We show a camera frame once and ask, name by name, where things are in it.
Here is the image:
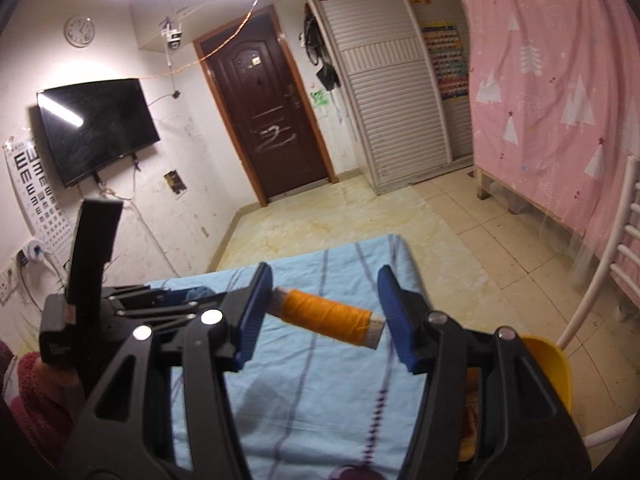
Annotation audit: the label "orange thread spool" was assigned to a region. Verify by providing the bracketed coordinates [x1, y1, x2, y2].
[268, 287, 386, 349]

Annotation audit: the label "person's left hand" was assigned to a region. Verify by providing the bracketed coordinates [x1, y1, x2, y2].
[34, 358, 86, 413]

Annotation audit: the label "light blue bed sheet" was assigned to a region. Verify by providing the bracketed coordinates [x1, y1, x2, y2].
[147, 233, 436, 480]

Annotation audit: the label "eye chart poster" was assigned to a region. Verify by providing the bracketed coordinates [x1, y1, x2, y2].
[3, 138, 73, 266]

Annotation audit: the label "dark brown wooden door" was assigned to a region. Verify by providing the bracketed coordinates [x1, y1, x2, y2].
[194, 6, 337, 206]

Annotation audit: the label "white louvred wardrobe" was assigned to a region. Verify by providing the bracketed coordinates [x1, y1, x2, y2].
[309, 0, 473, 194]

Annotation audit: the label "black bags on hook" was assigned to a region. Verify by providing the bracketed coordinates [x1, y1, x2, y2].
[302, 3, 342, 92]

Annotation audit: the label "pink tree-pattern curtain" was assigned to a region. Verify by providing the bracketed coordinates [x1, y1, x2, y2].
[462, 0, 639, 287]

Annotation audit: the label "black wall television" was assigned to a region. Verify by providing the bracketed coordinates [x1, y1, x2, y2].
[37, 78, 160, 188]

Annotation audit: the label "white metal bed rail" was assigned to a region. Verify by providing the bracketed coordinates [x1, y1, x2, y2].
[554, 154, 640, 451]

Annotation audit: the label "colourful wall poster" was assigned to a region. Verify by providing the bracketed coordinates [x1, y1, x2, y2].
[421, 22, 469, 101]

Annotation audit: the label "white security camera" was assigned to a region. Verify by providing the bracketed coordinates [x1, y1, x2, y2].
[160, 18, 182, 51]

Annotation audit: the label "round wall clock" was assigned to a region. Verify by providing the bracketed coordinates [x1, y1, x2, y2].
[63, 15, 96, 48]

